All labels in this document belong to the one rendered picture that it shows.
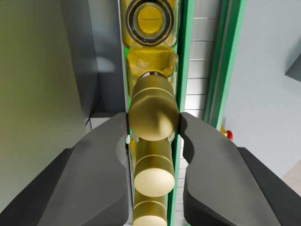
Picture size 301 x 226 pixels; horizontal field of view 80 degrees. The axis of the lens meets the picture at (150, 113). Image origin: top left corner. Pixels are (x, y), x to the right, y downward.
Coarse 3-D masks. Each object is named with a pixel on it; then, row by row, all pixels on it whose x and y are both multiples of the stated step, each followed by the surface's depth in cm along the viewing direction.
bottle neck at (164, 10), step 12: (132, 0) 10; (144, 0) 10; (156, 0) 10; (132, 12) 11; (168, 12) 11; (132, 24) 11; (168, 24) 11; (132, 36) 11; (144, 36) 12; (156, 36) 11
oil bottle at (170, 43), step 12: (120, 0) 16; (168, 0) 15; (180, 0) 16; (120, 12) 16; (144, 12) 17; (156, 12) 17; (144, 24) 18; (156, 24) 18; (168, 36) 16; (132, 48) 17; (144, 48) 17; (156, 48) 17; (168, 48) 17
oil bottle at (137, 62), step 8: (128, 56) 19; (136, 56) 18; (144, 56) 18; (152, 56) 18; (160, 56) 18; (168, 56) 18; (176, 56) 19; (128, 64) 18; (136, 64) 17; (144, 64) 17; (152, 64) 17; (160, 64) 17; (168, 64) 17; (176, 64) 18; (128, 72) 18; (136, 72) 18; (144, 72) 17; (160, 72) 17; (168, 72) 18; (176, 72) 18; (128, 80) 19; (136, 80) 18; (168, 80) 18; (176, 80) 19; (128, 88) 19; (176, 88) 19
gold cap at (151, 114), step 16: (144, 80) 14; (160, 80) 14; (144, 96) 11; (160, 96) 11; (128, 112) 12; (144, 112) 11; (160, 112) 11; (176, 112) 11; (144, 128) 12; (160, 128) 12
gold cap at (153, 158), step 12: (144, 144) 17; (156, 144) 16; (168, 144) 17; (144, 156) 15; (156, 156) 15; (168, 156) 16; (144, 168) 14; (156, 168) 14; (168, 168) 14; (144, 180) 14; (156, 180) 14; (168, 180) 14; (144, 192) 15; (156, 192) 15; (168, 192) 15
